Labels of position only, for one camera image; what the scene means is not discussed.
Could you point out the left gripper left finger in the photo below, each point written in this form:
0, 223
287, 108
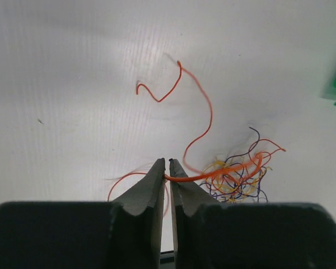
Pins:
123, 233

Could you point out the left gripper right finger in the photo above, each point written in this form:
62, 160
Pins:
212, 234

